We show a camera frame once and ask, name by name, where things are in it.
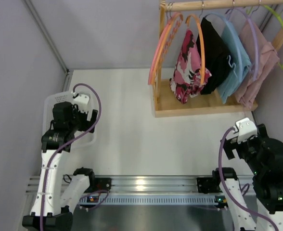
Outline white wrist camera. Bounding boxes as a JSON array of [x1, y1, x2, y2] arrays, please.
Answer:
[[234, 117, 257, 144], [71, 91, 90, 113]]

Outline purple plastic hanger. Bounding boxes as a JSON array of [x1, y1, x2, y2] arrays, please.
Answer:
[[226, 7, 260, 81]]

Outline pink plastic hanger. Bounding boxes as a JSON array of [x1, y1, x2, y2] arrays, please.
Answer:
[[148, 12, 183, 85]]

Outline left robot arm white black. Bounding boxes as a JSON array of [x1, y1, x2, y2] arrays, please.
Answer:
[[22, 102, 102, 231]]

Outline light blue trousers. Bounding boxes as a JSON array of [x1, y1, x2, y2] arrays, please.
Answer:
[[217, 21, 252, 104]]

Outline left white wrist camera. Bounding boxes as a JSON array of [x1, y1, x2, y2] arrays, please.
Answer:
[[71, 91, 90, 113]]

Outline white plastic basket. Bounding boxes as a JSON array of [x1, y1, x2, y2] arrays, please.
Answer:
[[42, 91, 98, 150]]

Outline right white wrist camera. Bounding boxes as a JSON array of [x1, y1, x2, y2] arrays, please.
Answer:
[[234, 117, 257, 144]]

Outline dusty pink trousers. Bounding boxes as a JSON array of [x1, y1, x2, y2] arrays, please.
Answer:
[[234, 22, 280, 109]]

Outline grey slotted cable duct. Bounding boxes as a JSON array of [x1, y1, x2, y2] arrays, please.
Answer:
[[79, 195, 227, 205]]

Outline wooden clothes rack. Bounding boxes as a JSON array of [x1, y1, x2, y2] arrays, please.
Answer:
[[152, 0, 283, 117]]

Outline black trousers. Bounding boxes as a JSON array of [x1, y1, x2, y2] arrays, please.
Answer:
[[201, 18, 231, 95]]

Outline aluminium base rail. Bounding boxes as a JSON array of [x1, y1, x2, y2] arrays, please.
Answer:
[[26, 175, 255, 193]]

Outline blue plastic hanger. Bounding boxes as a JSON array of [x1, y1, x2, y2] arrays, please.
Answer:
[[205, 12, 251, 81]]

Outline pink camouflage trousers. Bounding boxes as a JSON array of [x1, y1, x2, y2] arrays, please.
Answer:
[[169, 29, 212, 104]]

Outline orange plastic hanger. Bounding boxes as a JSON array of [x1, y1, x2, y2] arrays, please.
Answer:
[[185, 13, 206, 85]]

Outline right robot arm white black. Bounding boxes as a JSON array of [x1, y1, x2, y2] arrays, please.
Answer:
[[213, 118, 283, 231]]

